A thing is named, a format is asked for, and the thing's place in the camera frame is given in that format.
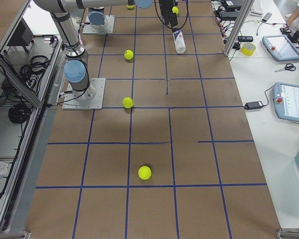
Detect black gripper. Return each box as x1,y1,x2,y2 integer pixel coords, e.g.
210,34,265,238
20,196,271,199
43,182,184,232
159,0,178,28

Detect Wilson tennis ball can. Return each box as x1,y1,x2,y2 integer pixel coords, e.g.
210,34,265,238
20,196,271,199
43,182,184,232
172,29,186,54

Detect tennis ball front left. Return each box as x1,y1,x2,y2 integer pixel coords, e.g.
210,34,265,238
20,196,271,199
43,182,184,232
172,6,179,15

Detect tennis ball near base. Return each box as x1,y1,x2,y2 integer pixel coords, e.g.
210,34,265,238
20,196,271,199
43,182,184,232
122,97,134,109
124,49,134,60

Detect black smartphone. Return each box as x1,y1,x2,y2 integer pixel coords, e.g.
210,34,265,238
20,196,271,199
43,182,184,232
237,36,254,42

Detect yellow tape roll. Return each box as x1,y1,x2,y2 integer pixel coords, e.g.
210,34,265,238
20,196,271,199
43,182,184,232
241,42,256,56

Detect far teach pendant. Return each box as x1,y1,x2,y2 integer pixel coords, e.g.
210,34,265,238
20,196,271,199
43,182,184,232
262,35,299,62

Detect teach pendant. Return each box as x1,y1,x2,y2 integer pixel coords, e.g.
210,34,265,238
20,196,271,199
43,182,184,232
273,82,299,122
262,35,299,62

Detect black power brick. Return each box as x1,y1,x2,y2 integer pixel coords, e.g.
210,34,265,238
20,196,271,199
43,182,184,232
244,101,264,110

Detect scissors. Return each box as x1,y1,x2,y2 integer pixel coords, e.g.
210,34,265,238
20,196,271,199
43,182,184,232
275,63,296,72

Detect near teach pendant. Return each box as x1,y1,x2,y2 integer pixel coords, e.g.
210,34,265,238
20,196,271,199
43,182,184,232
273,82,299,122

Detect aluminium frame post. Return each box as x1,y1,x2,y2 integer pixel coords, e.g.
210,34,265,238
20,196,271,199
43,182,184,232
223,0,254,57

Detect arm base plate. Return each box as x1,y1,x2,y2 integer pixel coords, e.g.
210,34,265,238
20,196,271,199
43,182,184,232
62,78,106,110
83,15,115,35

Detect black cable bundle left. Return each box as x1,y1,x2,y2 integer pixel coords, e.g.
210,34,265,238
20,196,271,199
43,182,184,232
7,103,30,124

